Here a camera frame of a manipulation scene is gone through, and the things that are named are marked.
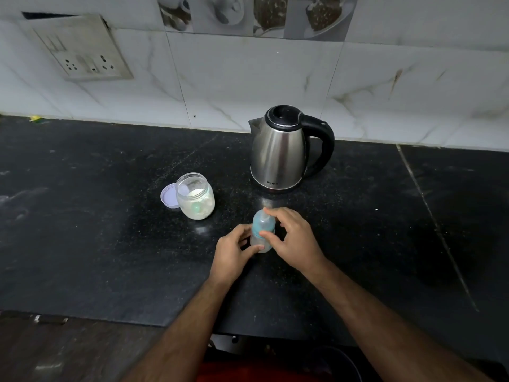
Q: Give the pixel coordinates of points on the person's right hand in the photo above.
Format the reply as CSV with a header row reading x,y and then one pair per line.
x,y
300,242

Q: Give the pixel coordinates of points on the person's left hand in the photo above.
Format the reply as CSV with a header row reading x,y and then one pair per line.
x,y
228,256

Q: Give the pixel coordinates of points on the clear baby bottle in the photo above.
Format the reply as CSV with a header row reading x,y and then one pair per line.
x,y
263,246

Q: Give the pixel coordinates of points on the blue nipple ring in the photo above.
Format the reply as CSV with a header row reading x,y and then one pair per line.
x,y
262,226

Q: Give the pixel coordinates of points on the clear bottle cap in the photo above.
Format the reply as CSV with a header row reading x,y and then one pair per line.
x,y
262,215

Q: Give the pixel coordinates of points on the pale green measuring scoop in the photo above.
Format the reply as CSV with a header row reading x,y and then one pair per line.
x,y
197,206

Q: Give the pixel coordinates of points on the clear jar of white powder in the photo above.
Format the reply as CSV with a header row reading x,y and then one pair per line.
x,y
195,198

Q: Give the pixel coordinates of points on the lavender jar lid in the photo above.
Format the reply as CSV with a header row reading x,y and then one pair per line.
x,y
168,196

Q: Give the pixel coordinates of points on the stainless steel electric kettle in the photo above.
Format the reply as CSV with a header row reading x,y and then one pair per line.
x,y
278,151

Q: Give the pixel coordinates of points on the person's left forearm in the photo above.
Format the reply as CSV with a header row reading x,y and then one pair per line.
x,y
179,334

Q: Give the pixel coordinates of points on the person's right forearm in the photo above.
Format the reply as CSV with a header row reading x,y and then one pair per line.
x,y
389,334

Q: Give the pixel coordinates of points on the person's red shirt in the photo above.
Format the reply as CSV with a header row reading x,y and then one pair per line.
x,y
254,373

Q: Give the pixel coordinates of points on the dark round floor bin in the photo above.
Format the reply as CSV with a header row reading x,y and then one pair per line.
x,y
342,366

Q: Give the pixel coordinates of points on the coffee print decorative tile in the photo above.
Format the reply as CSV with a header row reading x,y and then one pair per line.
x,y
258,13

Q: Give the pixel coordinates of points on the small yellow scrap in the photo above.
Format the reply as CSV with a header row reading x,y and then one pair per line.
x,y
36,118

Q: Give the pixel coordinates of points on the white wall socket plate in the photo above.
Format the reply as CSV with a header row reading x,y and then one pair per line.
x,y
81,49

